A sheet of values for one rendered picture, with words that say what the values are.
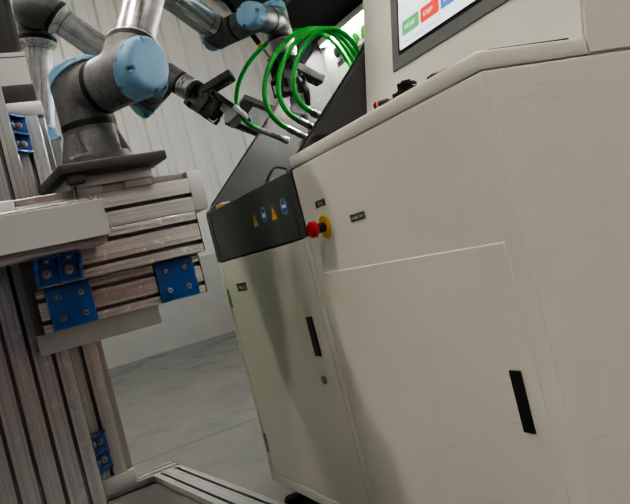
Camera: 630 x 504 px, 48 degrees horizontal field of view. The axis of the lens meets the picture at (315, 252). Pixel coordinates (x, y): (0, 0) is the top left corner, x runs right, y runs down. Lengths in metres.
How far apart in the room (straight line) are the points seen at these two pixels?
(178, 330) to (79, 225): 7.38
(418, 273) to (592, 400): 0.37
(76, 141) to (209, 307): 7.39
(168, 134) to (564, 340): 8.21
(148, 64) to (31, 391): 0.73
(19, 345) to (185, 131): 7.68
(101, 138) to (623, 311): 1.05
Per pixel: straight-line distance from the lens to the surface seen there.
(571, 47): 1.22
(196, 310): 8.82
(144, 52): 1.52
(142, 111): 2.26
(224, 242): 2.20
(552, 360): 1.10
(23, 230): 1.36
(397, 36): 1.71
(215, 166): 9.22
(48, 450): 1.69
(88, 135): 1.56
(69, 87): 1.59
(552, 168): 1.13
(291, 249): 1.76
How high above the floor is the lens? 0.76
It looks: level
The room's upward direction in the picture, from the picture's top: 14 degrees counter-clockwise
